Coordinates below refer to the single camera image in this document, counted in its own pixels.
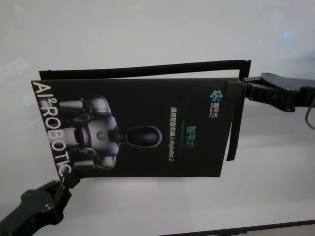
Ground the black robot print poster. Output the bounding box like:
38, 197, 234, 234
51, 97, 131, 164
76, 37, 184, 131
31, 77, 243, 182

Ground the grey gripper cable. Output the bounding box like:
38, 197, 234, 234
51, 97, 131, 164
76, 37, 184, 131
304, 97, 315, 130

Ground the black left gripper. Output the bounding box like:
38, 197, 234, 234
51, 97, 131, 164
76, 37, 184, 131
0, 172, 81, 236

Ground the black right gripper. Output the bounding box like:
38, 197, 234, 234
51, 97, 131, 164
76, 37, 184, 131
227, 72, 315, 113

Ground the black tape frame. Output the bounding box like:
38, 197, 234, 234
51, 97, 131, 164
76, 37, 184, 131
39, 59, 252, 162

